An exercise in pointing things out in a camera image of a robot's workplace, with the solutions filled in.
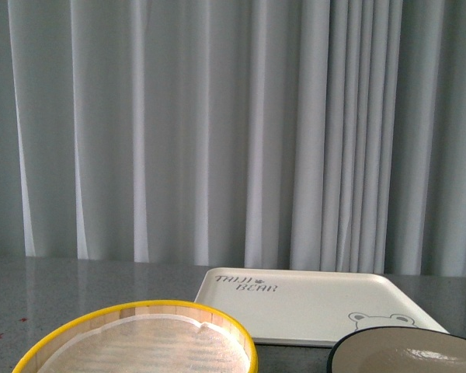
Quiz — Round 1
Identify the tan plate black rim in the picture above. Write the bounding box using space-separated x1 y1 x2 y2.
326 326 466 372

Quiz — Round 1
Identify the cream bear serving tray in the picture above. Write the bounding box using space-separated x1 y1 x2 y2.
195 267 445 347

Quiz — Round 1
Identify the grey pleated curtain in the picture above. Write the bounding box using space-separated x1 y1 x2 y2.
0 1 466 277

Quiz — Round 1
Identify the yellow rimmed bamboo steamer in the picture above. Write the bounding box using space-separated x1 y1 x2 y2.
13 300 259 372

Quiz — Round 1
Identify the white steamer liner cloth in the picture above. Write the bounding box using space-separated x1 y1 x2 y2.
39 315 252 372

